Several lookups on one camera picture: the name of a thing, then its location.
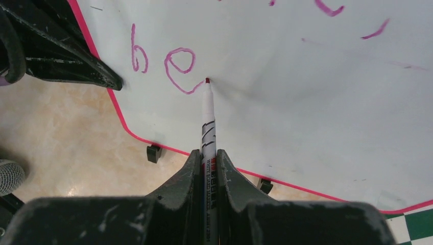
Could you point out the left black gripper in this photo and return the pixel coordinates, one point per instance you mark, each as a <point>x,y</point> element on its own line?
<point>43,39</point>

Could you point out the black grey microphone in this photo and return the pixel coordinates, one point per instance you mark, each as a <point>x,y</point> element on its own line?
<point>12,176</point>

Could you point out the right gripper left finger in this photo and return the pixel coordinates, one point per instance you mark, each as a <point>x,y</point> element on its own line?
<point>176,208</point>

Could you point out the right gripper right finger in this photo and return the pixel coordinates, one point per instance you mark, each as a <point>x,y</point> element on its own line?
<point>238,199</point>

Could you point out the pink framed whiteboard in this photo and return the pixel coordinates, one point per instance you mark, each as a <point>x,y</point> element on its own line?
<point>331,97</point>

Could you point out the magenta whiteboard marker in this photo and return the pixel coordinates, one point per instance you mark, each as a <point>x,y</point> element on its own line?
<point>208,154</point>

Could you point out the green white chessboard mat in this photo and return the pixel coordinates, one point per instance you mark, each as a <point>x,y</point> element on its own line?
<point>412,227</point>

